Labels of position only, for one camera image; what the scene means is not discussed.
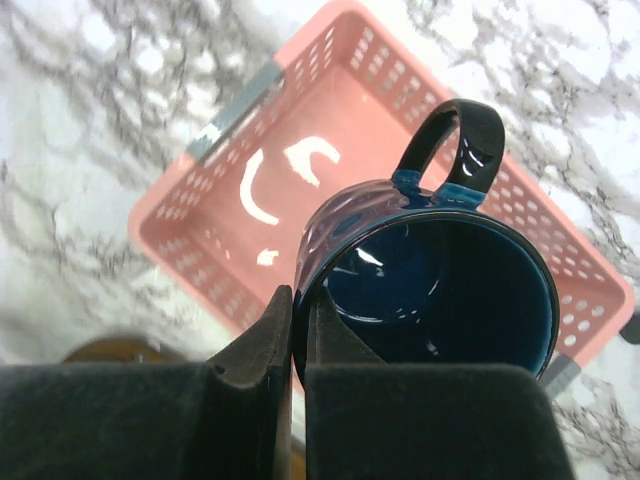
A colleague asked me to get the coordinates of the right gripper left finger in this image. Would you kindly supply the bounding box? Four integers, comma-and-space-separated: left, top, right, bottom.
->
1, 286, 292, 479

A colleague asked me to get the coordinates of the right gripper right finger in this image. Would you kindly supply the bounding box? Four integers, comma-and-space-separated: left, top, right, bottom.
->
304, 292, 574, 479

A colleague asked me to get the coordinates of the brown wooden oval tray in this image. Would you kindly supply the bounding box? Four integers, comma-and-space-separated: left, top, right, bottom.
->
63, 337, 170, 363

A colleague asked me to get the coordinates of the dark blue mug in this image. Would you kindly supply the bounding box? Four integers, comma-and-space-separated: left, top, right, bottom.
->
293, 98, 560, 376

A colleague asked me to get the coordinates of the pink plastic basket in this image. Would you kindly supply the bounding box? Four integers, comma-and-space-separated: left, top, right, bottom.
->
128, 1, 635, 395

